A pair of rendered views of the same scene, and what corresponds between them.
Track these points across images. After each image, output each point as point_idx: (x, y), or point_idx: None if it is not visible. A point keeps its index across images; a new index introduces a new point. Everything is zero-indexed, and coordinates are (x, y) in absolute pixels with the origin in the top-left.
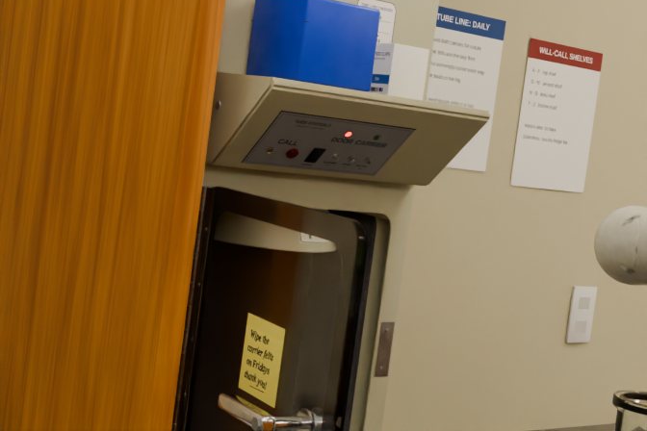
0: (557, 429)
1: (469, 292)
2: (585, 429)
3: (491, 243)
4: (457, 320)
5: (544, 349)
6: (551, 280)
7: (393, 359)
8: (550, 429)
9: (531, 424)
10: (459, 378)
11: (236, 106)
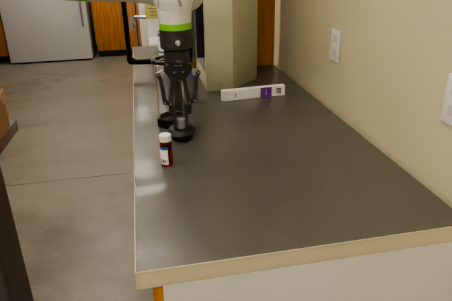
0: (408, 176)
1: (383, 53)
2: (420, 189)
3: (395, 22)
4: (378, 69)
5: (426, 117)
6: (434, 62)
7: (352, 78)
8: (405, 172)
9: (416, 168)
10: (378, 107)
11: None
